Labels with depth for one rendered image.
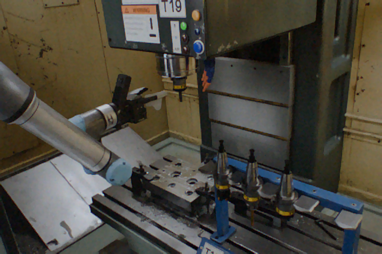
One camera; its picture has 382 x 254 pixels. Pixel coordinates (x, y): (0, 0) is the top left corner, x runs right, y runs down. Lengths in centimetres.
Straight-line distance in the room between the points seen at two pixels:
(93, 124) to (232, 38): 47
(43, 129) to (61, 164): 135
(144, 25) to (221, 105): 84
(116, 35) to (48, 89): 102
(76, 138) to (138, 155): 143
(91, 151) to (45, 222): 108
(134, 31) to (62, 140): 42
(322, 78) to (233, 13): 67
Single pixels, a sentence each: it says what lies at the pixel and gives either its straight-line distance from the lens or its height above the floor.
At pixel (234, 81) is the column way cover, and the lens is 170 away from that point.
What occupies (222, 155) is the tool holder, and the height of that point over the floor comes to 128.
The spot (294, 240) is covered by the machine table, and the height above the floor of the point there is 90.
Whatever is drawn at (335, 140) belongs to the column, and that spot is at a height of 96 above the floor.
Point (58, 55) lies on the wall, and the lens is 216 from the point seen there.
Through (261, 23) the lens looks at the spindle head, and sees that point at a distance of 112.
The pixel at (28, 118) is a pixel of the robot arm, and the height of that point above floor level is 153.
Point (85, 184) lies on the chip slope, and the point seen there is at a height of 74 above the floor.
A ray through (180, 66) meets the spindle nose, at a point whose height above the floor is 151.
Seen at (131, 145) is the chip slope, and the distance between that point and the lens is 237.
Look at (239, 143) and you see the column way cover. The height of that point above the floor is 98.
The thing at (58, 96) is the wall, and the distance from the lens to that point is 219.
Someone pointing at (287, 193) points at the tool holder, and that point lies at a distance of 99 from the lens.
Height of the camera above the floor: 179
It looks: 23 degrees down
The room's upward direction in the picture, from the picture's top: 5 degrees counter-clockwise
